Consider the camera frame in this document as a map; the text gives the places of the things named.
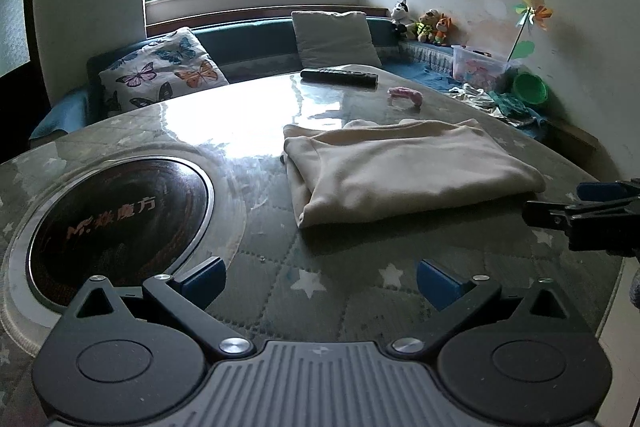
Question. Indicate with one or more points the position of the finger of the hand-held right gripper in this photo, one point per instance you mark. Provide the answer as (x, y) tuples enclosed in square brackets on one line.
[(597, 191), (555, 213)]

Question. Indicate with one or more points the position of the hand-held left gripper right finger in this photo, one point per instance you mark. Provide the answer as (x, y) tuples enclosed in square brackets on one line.
[(436, 281)]

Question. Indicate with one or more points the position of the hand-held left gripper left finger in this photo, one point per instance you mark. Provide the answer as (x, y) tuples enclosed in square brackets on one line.
[(202, 283)]

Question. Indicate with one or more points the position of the cream garment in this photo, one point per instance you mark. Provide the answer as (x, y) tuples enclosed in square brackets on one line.
[(400, 167)]

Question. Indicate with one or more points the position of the round black built-in cooker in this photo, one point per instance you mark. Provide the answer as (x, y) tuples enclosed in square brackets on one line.
[(125, 217)]

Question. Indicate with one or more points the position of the quilted star print tablecloth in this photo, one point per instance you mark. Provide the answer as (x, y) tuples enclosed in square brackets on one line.
[(325, 267)]

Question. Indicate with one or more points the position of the green cloth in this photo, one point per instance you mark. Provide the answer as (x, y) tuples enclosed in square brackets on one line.
[(510, 104)]

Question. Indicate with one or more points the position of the green plastic bowl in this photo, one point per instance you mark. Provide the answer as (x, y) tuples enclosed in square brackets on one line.
[(530, 87)]

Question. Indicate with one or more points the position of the white cloth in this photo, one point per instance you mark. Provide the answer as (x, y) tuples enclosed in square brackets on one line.
[(470, 96)]

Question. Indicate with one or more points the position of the clear plastic storage box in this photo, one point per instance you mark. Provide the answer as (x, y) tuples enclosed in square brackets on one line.
[(477, 67)]

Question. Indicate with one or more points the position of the pink hair clip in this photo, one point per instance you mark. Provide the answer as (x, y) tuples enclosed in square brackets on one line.
[(407, 96)]

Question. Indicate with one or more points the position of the colourful pinwheel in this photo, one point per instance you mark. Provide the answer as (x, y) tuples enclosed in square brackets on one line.
[(535, 12)]

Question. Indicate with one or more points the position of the butterfly print pillow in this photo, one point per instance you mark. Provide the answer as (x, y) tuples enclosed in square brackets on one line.
[(160, 72)]

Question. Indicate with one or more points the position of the orange plush toy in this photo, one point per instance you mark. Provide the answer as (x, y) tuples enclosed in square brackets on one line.
[(444, 27)]

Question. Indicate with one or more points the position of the blue cushion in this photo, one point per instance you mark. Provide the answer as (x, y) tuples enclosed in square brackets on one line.
[(57, 119)]

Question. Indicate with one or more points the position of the black remote control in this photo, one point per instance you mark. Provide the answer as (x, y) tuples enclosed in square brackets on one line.
[(340, 76)]

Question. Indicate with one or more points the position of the teal sofa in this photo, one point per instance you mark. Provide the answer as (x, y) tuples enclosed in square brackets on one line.
[(250, 42)]

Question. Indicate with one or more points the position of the black and white plush toy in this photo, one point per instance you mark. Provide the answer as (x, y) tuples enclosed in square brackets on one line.
[(401, 14)]

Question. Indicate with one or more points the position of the plain white pillow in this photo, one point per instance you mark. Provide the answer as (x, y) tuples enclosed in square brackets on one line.
[(335, 39)]

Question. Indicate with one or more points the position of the dark wooden glazed door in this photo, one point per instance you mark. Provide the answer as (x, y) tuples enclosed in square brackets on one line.
[(12, 7)]

